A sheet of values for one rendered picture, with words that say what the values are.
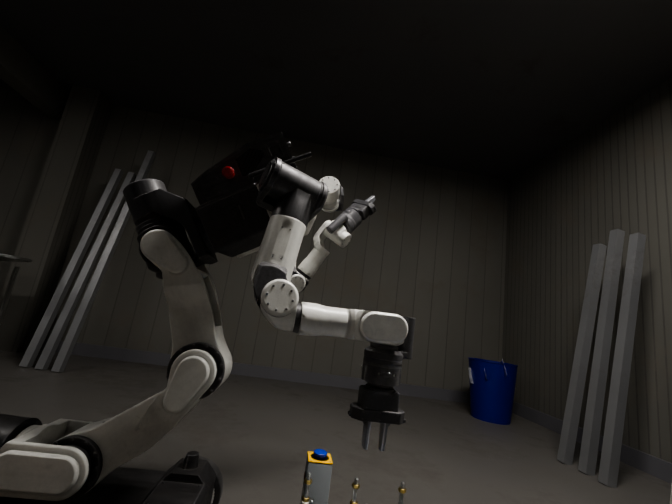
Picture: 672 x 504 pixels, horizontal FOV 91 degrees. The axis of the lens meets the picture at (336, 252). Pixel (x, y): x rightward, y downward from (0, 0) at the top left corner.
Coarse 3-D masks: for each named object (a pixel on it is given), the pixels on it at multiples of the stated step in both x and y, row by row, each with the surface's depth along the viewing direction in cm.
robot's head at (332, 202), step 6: (324, 180) 102; (330, 180) 102; (336, 180) 102; (330, 186) 101; (336, 186) 101; (330, 192) 100; (336, 192) 101; (330, 198) 102; (336, 198) 104; (324, 204) 106; (330, 204) 106; (336, 204) 109; (324, 210) 109; (330, 210) 109
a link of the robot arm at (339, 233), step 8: (344, 216) 133; (328, 224) 135; (336, 224) 131; (344, 224) 135; (352, 224) 136; (328, 232) 134; (336, 232) 133; (344, 232) 133; (336, 240) 133; (344, 240) 132
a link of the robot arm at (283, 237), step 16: (272, 224) 75; (288, 224) 75; (272, 240) 73; (288, 240) 74; (272, 256) 72; (288, 256) 73; (256, 272) 72; (272, 272) 70; (288, 272) 73; (256, 288) 68; (272, 288) 68; (288, 288) 69; (272, 304) 67; (288, 304) 68
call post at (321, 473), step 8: (312, 464) 93; (320, 464) 94; (328, 464) 94; (312, 472) 93; (320, 472) 93; (328, 472) 94; (312, 480) 93; (320, 480) 93; (328, 480) 93; (304, 488) 92; (312, 488) 92; (320, 488) 93; (328, 488) 93; (312, 496) 92; (320, 496) 92; (328, 496) 93
